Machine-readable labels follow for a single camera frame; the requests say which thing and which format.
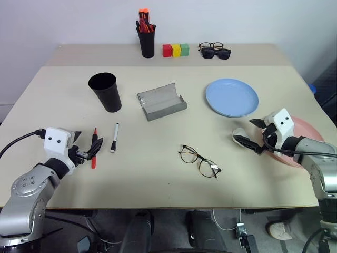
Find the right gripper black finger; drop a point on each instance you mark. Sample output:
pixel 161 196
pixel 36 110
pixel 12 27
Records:
pixel 258 122
pixel 247 143

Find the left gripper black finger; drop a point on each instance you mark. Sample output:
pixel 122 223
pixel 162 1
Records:
pixel 95 147
pixel 77 135

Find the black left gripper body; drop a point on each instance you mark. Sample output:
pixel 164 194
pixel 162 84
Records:
pixel 77 155

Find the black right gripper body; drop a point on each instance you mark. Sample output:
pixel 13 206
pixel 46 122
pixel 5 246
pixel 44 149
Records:
pixel 270 137

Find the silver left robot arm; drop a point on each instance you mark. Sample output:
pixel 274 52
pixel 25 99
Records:
pixel 29 189

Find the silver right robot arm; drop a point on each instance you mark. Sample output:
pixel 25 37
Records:
pixel 321 168

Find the red marker pen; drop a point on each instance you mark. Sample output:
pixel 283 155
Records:
pixel 93 160

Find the white crumpled tissue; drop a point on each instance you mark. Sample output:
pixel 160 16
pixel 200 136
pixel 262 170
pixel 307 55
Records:
pixel 239 131

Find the white marker with black cap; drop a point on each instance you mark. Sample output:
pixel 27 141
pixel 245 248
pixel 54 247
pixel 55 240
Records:
pixel 115 135

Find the light blue plate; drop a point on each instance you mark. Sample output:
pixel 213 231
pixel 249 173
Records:
pixel 231 97

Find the pink plate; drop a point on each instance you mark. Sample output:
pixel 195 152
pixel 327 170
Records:
pixel 306 129

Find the empty black cup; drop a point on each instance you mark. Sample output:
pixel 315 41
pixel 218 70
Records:
pixel 109 97

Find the thin tortoiseshell round eyeglasses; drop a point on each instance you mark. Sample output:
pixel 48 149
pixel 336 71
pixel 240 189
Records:
pixel 199 158

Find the blue object behind table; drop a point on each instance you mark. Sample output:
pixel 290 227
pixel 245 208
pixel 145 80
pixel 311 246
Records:
pixel 313 88

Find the black mesh chair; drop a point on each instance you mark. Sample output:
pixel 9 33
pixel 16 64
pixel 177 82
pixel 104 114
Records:
pixel 326 87

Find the black sunglasses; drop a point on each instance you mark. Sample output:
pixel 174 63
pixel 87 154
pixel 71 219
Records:
pixel 216 53

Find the open grey glasses case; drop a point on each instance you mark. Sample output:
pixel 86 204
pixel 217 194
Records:
pixel 163 104

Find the metal clamp under table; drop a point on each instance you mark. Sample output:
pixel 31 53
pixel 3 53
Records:
pixel 243 234

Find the brown thick-rimmed eyeglasses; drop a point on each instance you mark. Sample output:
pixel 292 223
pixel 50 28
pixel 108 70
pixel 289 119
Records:
pixel 210 44

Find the white sneaker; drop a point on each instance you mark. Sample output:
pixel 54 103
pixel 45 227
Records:
pixel 279 230

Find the dark rounded shape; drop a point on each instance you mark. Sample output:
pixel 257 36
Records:
pixel 202 232
pixel 138 232

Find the green wooden block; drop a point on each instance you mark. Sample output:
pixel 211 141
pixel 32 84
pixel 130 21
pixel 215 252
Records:
pixel 185 50

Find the yellow wooden block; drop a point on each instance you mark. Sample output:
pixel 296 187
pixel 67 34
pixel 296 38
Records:
pixel 176 50

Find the black pen holder cup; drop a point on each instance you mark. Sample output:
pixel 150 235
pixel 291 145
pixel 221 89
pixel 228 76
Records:
pixel 147 44

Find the red wooden block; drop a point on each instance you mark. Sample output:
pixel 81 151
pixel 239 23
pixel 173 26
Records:
pixel 167 50

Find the red pens bundle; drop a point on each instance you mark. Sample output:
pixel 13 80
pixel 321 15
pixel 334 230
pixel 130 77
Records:
pixel 144 27

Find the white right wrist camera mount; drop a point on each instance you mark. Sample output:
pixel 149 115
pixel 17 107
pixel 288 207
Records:
pixel 283 122

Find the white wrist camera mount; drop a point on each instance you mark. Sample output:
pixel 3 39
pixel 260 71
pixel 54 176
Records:
pixel 55 141
pixel 283 122

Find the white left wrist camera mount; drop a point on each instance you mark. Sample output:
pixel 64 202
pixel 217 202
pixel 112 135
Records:
pixel 55 141

